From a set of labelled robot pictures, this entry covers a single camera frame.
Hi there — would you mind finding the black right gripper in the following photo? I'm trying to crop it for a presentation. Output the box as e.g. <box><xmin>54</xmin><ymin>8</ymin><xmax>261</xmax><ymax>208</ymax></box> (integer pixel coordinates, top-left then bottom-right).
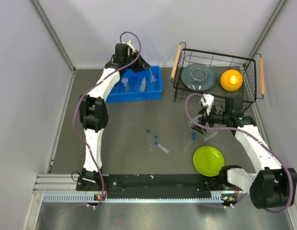
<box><xmin>191</xmin><ymin>103</ymin><xmax>231</xmax><ymax>135</ymax></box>

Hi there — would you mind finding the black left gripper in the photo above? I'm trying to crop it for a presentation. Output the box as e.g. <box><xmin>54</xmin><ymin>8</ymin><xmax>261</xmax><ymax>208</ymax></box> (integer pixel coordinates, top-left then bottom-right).
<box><xmin>124</xmin><ymin>50</ymin><xmax>151</xmax><ymax>73</ymax></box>

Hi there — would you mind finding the small clear glass funnel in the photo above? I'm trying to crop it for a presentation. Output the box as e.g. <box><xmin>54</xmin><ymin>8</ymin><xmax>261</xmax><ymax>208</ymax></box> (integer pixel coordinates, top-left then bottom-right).
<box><xmin>149</xmin><ymin>69</ymin><xmax>156</xmax><ymax>83</ymax></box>

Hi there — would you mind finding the clear plastic bag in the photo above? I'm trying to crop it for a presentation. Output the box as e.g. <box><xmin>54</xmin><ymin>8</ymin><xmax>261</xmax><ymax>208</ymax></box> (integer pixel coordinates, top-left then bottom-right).
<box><xmin>139</xmin><ymin>76</ymin><xmax>146</xmax><ymax>92</ymax></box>

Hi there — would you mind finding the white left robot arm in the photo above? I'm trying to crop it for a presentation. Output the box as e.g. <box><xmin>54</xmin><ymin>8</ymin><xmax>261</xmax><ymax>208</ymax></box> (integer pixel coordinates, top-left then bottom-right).
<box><xmin>76</xmin><ymin>41</ymin><xmax>151</xmax><ymax>191</ymax></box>

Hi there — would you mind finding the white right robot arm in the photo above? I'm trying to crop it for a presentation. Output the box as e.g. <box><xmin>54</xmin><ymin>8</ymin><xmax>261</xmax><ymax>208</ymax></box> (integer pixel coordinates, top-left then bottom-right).
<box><xmin>190</xmin><ymin>94</ymin><xmax>297</xmax><ymax>213</ymax></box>

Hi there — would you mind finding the clear test tube rack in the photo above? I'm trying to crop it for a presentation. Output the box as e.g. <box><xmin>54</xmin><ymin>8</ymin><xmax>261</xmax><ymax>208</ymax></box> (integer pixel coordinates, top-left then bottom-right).
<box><xmin>188</xmin><ymin>116</ymin><xmax>217</xmax><ymax>141</ymax></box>

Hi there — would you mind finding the blue plastic bin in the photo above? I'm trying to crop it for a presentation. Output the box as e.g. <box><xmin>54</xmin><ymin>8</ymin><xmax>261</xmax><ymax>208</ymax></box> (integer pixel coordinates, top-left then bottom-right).
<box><xmin>106</xmin><ymin>66</ymin><xmax>163</xmax><ymax>103</ymax></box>

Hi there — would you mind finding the lime green plate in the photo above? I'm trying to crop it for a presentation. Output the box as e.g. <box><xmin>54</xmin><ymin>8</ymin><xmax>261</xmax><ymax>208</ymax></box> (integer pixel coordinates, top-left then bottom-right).
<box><xmin>193</xmin><ymin>146</ymin><xmax>225</xmax><ymax>177</ymax></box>

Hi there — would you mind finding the blue-grey ceramic plate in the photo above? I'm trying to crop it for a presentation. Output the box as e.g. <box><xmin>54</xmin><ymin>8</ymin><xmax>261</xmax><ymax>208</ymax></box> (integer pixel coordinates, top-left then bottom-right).
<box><xmin>181</xmin><ymin>64</ymin><xmax>216</xmax><ymax>92</ymax></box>

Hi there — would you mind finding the orange collapsible funnel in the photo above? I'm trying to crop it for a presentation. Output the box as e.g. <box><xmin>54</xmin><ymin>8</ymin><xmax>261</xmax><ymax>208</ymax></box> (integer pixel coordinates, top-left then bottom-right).
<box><xmin>220</xmin><ymin>69</ymin><xmax>243</xmax><ymax>92</ymax></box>

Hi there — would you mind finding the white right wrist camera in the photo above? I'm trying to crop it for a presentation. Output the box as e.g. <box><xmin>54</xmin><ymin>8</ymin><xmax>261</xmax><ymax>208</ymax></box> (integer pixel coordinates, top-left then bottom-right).
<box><xmin>201</xmin><ymin>93</ymin><xmax>214</xmax><ymax>115</ymax></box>

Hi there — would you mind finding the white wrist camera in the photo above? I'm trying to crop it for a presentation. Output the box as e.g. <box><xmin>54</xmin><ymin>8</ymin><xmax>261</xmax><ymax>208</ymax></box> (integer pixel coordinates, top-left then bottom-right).
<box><xmin>201</xmin><ymin>93</ymin><xmax>214</xmax><ymax>115</ymax></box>
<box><xmin>126</xmin><ymin>40</ymin><xmax>136</xmax><ymax>54</ymax></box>

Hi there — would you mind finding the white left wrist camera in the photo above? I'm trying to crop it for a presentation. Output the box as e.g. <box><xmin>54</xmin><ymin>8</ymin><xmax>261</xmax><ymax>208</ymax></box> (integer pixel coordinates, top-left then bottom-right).
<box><xmin>126</xmin><ymin>40</ymin><xmax>136</xmax><ymax>54</ymax></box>

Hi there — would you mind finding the black wire basket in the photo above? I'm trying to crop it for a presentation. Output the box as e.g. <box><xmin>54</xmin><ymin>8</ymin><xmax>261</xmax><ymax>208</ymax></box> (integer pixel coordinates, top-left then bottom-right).
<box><xmin>171</xmin><ymin>42</ymin><xmax>258</xmax><ymax>110</ymax></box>

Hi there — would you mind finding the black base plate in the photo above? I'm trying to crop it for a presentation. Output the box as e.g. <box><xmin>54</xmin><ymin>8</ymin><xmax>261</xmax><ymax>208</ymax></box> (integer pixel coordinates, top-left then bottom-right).
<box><xmin>76</xmin><ymin>174</ymin><xmax>223</xmax><ymax>199</ymax></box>

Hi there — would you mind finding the grey slotted cable duct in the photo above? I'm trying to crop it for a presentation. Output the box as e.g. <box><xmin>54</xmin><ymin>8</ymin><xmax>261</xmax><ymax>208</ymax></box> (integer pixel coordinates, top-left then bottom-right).
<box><xmin>43</xmin><ymin>192</ymin><xmax>237</xmax><ymax>204</ymax></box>

